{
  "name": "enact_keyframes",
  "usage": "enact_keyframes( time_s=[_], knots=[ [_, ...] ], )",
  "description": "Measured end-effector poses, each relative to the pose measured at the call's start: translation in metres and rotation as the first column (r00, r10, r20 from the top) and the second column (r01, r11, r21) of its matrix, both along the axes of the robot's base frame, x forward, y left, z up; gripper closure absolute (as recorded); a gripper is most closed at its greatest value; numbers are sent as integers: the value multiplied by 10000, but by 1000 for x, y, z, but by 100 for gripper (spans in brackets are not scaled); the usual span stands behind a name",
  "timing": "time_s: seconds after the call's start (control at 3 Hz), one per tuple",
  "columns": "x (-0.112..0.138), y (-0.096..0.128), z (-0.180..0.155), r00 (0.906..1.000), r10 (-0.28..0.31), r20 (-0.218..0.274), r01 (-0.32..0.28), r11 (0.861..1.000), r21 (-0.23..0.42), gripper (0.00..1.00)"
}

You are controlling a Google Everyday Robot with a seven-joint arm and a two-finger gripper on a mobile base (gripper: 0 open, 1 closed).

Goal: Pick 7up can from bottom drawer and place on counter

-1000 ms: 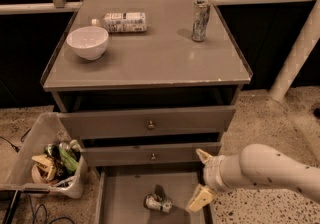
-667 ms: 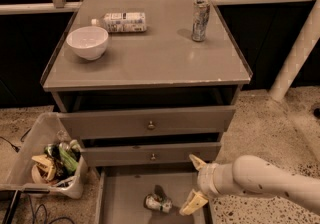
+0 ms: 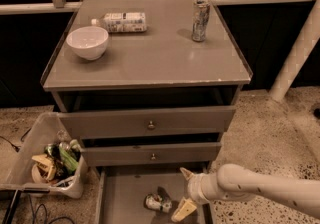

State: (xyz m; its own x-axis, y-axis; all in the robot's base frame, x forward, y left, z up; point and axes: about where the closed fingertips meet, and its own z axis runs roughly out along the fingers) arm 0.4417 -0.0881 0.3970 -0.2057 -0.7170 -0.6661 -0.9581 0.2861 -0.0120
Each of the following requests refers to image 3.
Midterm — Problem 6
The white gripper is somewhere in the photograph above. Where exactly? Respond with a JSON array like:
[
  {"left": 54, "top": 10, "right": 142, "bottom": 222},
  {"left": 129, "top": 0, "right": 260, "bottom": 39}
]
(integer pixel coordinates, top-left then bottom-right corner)
[{"left": 171, "top": 167, "right": 217, "bottom": 222}]

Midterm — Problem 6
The green white 7up can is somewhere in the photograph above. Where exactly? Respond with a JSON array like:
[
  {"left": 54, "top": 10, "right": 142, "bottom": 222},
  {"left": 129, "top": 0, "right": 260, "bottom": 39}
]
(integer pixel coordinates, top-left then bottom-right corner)
[{"left": 145, "top": 194, "right": 172, "bottom": 213}]

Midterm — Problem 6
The grey middle drawer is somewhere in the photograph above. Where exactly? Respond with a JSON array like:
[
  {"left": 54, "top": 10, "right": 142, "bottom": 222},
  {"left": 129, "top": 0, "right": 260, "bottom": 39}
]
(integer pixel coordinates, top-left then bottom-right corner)
[{"left": 81, "top": 142, "right": 221, "bottom": 166}]

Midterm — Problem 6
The grey drawer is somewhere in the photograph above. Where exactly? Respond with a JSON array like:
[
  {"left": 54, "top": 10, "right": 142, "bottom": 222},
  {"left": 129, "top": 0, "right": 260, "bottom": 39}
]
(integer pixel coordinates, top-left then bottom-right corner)
[
  {"left": 59, "top": 106, "right": 235, "bottom": 139},
  {"left": 94, "top": 166, "right": 215, "bottom": 224},
  {"left": 81, "top": 142, "right": 221, "bottom": 166}
]

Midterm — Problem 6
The grey bottom drawer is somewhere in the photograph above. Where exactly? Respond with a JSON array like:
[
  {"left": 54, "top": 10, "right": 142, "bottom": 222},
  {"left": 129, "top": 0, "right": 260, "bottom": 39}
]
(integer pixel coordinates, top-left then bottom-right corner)
[{"left": 94, "top": 166, "right": 215, "bottom": 224}]

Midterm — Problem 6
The brass top drawer knob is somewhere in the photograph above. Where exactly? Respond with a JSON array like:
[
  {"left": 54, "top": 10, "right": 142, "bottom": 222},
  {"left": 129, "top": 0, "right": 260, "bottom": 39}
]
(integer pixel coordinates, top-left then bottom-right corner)
[{"left": 147, "top": 120, "right": 156, "bottom": 130}]

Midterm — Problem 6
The grey top drawer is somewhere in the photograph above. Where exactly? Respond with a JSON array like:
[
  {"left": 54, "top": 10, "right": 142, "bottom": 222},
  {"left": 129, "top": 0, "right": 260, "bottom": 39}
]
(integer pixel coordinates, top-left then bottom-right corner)
[{"left": 59, "top": 106, "right": 235, "bottom": 139}]

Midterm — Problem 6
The grey drawer cabinet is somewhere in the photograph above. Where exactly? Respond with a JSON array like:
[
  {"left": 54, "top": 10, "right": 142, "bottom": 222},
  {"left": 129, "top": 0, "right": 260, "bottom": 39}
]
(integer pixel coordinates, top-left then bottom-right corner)
[{"left": 39, "top": 0, "right": 253, "bottom": 169}]

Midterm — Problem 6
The tall silver energy can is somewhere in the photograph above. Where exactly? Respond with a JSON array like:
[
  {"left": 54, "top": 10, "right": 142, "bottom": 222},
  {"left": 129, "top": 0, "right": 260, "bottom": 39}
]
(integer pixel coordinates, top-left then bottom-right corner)
[{"left": 192, "top": 0, "right": 210, "bottom": 42}]

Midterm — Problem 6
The green bottle in bin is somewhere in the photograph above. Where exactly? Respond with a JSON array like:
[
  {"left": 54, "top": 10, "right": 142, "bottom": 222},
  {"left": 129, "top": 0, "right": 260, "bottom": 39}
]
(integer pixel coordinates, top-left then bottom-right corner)
[{"left": 59, "top": 148, "right": 78, "bottom": 175}]

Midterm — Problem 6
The clear plastic bin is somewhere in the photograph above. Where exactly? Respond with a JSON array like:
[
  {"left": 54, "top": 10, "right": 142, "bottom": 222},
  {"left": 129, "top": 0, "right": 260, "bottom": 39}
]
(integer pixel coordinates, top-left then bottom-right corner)
[{"left": 1, "top": 113, "right": 87, "bottom": 199}]

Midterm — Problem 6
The yellow packet in bin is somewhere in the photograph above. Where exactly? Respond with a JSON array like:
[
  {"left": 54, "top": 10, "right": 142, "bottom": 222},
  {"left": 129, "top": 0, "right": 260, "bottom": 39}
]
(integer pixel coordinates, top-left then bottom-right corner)
[{"left": 32, "top": 154, "right": 56, "bottom": 181}]

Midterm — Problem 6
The white ceramic bowl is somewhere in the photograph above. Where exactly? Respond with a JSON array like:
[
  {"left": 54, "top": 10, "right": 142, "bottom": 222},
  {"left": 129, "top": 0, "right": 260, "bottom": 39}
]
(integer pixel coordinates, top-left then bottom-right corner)
[{"left": 66, "top": 26, "right": 109, "bottom": 60}]

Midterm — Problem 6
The lying labelled plastic bottle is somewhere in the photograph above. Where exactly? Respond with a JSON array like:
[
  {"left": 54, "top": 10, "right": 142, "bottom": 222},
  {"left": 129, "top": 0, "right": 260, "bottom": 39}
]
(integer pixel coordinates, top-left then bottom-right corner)
[{"left": 91, "top": 12, "right": 147, "bottom": 33}]

